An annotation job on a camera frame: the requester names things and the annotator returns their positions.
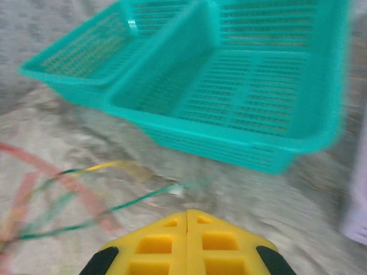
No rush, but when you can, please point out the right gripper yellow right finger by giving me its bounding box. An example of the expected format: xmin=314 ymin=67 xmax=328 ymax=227
xmin=187 ymin=208 xmax=298 ymax=275

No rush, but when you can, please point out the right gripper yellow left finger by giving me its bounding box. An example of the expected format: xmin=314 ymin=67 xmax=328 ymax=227
xmin=79 ymin=210 xmax=188 ymax=275

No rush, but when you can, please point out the teal perforated plastic basket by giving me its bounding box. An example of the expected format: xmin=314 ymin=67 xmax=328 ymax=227
xmin=18 ymin=0 xmax=207 ymax=111
xmin=110 ymin=0 xmax=352 ymax=176

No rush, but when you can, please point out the lavender plastic basket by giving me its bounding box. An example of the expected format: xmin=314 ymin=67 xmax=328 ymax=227
xmin=338 ymin=17 xmax=367 ymax=247

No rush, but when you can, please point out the green cable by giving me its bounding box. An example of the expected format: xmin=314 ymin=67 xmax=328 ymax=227
xmin=15 ymin=183 xmax=186 ymax=241

